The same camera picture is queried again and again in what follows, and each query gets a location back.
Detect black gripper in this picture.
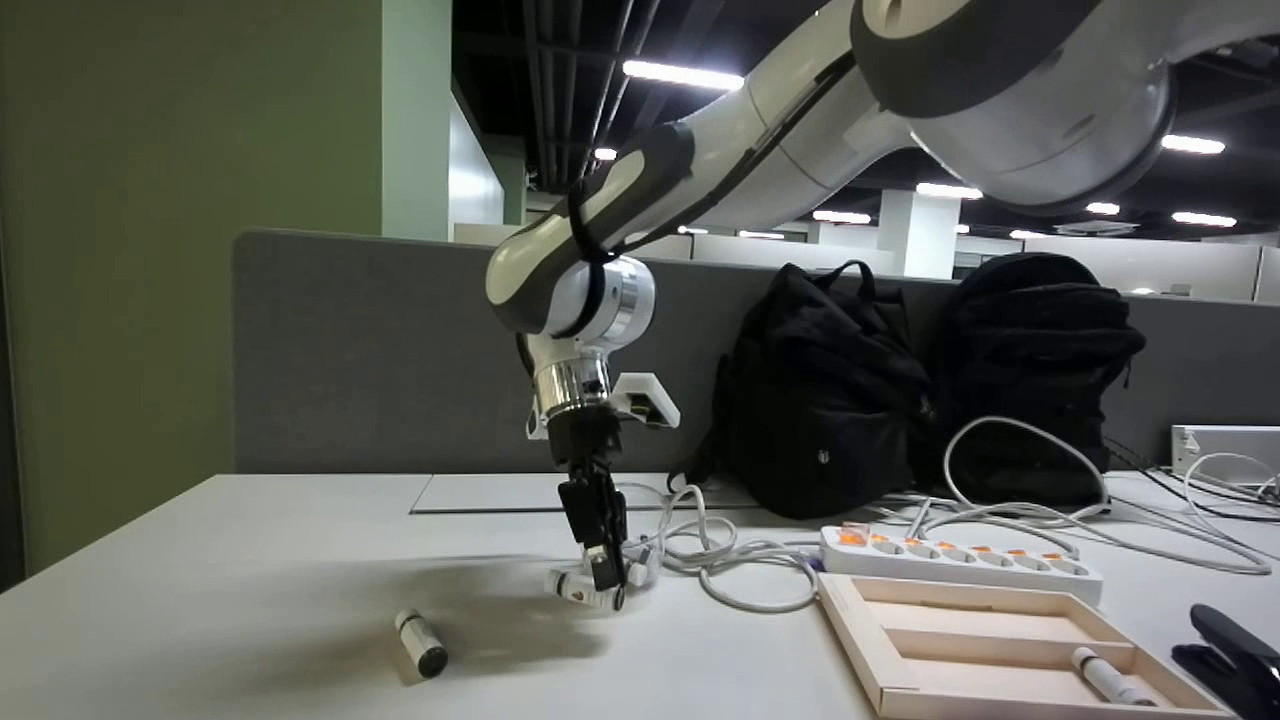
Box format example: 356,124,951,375
546,401,637,599

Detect clear glass bowl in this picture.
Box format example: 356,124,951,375
548,550,660,615

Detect grey desk partition panel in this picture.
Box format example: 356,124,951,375
233,231,1280,479

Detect white power strip orange switches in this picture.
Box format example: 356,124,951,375
816,517,1110,610

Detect white square pillar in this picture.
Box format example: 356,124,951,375
873,186,963,279

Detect large black backpack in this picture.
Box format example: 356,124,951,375
914,250,1151,513

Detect white box device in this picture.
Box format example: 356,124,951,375
1167,419,1280,506

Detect black stapler-like tool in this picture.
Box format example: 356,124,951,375
1167,595,1280,720

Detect thick white coiled cable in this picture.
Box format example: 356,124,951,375
622,477,830,619

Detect wooden tray frame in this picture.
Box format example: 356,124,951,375
814,572,1239,720

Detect black backpack with loop handle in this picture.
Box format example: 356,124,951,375
681,256,935,524

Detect thin white looped cable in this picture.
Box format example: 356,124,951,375
893,408,1280,581

